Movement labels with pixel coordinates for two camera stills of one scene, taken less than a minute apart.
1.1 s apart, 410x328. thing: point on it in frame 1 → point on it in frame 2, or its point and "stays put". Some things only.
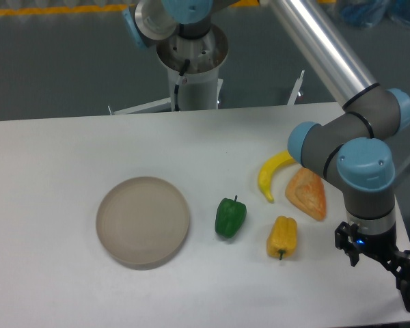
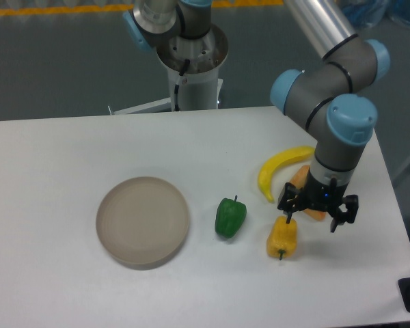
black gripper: x=408 y=277 → x=319 y=196
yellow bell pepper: x=282 y=239 stays put
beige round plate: x=142 y=222 stays put
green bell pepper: x=230 y=216 stays put
